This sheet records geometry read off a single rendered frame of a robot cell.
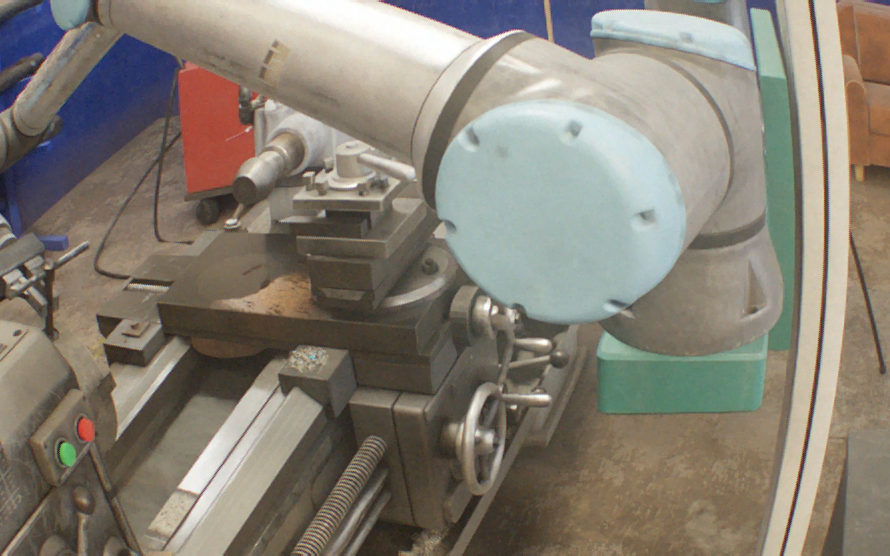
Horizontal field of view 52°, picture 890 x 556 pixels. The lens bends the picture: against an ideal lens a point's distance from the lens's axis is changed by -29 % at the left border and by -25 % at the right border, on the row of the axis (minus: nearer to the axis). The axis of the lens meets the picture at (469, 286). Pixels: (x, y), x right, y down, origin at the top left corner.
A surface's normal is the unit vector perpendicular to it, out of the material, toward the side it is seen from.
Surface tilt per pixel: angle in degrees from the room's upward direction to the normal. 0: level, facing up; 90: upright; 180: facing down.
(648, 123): 40
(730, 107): 64
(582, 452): 0
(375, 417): 90
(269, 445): 36
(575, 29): 90
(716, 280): 70
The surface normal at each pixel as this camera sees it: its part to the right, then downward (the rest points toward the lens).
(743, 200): 0.49, 0.36
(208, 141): 0.05, 0.45
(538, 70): -0.02, -0.53
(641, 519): -0.09, -0.89
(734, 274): 0.23, 0.08
